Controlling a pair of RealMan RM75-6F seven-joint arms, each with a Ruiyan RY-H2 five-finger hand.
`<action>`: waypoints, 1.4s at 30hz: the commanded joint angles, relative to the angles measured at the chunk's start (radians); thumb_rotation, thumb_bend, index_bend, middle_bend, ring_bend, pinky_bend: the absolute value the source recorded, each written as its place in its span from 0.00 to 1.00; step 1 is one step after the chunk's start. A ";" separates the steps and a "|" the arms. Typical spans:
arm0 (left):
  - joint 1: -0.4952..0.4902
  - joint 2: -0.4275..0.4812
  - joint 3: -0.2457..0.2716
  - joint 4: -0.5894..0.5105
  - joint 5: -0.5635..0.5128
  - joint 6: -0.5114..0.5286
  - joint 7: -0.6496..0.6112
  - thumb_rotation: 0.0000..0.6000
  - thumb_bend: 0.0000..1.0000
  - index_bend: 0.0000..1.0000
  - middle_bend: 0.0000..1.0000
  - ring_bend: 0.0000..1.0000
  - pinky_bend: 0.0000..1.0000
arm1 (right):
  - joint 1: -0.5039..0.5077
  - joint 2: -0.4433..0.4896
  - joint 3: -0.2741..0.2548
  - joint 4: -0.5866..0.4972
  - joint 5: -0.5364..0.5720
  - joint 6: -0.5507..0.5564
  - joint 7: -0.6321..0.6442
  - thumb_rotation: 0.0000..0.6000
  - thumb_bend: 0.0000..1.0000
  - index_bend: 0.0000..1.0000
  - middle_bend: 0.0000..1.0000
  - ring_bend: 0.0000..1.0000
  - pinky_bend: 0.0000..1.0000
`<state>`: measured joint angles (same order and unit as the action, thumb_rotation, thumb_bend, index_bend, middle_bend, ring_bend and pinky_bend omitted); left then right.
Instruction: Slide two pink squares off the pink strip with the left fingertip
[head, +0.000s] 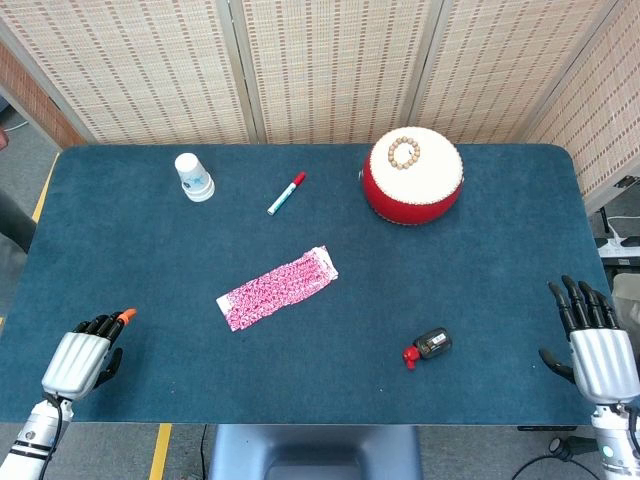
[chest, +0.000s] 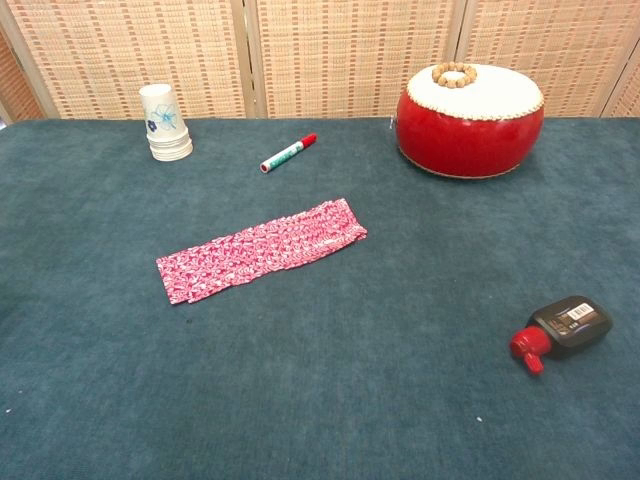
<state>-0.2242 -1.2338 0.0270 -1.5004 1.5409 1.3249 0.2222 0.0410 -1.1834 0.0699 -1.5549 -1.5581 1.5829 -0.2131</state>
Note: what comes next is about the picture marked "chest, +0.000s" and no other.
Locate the row of red patterned packets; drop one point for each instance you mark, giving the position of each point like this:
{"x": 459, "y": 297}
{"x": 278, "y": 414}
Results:
{"x": 310, "y": 235}

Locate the red capped whiteboard marker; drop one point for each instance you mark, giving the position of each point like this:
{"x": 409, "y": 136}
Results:
{"x": 287, "y": 153}

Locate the teal felt table cloth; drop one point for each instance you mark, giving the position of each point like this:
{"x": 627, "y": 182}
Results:
{"x": 320, "y": 390}

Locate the plain white paper cup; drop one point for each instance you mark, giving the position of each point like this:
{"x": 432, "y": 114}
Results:
{"x": 172, "y": 143}
{"x": 172, "y": 156}
{"x": 172, "y": 149}

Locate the red drum with white skin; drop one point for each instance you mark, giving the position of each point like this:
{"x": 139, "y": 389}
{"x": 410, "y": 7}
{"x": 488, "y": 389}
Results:
{"x": 465, "y": 137}

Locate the woven bamboo folding screen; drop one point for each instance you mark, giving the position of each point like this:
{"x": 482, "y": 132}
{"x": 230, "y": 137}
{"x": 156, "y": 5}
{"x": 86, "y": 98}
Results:
{"x": 350, "y": 55}

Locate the floral white paper cup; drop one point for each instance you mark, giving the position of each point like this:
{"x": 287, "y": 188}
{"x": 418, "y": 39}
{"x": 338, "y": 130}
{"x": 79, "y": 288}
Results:
{"x": 160, "y": 112}

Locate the black ink bottle red cap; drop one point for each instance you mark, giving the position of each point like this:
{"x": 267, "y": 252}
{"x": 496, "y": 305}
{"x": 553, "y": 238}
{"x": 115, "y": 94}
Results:
{"x": 570, "y": 327}

